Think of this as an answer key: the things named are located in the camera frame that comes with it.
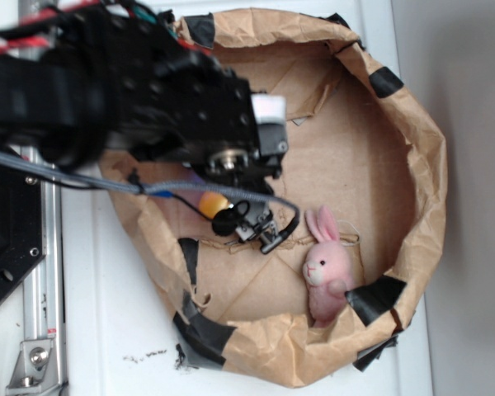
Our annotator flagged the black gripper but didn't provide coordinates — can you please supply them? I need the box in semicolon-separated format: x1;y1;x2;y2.
164;53;289;253

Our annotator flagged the yellow rubber duck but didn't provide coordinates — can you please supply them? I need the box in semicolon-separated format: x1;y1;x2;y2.
198;191;231;219

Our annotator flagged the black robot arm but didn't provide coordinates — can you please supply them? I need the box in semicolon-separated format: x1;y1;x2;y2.
0;1;299;253

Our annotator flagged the pink plush bunny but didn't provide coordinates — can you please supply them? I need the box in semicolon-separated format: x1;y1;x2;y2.
302;205;355;328

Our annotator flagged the brown paper bag bin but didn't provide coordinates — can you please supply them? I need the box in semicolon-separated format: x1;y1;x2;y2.
111;8;447;388

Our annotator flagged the aluminium extrusion rail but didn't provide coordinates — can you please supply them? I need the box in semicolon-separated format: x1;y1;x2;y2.
17;0;67;343

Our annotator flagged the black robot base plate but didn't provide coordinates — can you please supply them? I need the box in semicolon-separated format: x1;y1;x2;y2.
0;166;44;305

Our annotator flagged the metal corner bracket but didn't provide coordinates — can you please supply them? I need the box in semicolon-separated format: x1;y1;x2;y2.
5;339;62;395

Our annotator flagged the grey braided cable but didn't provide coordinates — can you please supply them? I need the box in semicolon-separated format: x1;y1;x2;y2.
0;148;301;240

